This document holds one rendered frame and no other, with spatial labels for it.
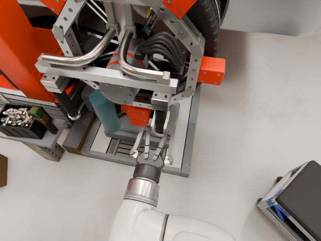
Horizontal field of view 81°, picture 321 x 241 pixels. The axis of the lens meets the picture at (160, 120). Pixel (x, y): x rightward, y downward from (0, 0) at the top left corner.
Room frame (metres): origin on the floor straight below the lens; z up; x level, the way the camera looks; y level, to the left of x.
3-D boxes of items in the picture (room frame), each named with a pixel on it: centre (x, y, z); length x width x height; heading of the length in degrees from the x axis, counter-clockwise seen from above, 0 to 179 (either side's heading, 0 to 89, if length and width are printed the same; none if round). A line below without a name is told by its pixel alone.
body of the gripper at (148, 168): (0.18, 0.03, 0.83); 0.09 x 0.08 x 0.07; 168
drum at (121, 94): (0.53, 0.13, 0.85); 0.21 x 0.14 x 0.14; 168
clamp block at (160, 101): (0.36, -0.01, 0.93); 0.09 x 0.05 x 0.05; 168
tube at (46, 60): (0.50, 0.24, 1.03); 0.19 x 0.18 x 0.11; 168
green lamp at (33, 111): (0.49, 0.58, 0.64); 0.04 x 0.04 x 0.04; 78
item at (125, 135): (0.78, 0.13, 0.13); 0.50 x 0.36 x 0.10; 78
